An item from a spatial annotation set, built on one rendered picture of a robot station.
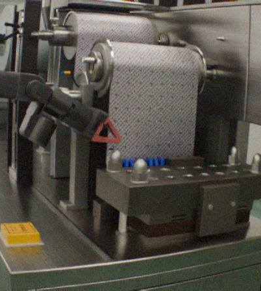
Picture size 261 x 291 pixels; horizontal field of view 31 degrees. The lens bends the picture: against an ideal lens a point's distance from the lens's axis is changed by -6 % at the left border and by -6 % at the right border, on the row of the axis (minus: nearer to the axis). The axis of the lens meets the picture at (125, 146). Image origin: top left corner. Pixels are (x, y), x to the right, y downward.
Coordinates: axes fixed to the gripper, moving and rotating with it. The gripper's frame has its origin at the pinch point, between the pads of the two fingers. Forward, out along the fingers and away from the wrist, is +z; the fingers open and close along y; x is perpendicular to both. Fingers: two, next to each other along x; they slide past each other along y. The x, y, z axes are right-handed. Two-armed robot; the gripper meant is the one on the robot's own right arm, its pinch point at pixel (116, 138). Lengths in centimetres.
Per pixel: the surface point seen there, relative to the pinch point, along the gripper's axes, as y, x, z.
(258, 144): -239, 81, 256
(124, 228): 12.8, -16.4, 5.5
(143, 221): 15.9, -13.2, 6.6
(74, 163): -8.3, -9.7, -2.7
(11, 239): 13.4, -28.9, -16.7
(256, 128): -244, 94, 249
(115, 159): 8.1, -4.5, -2.0
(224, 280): 25.7, -17.0, 27.9
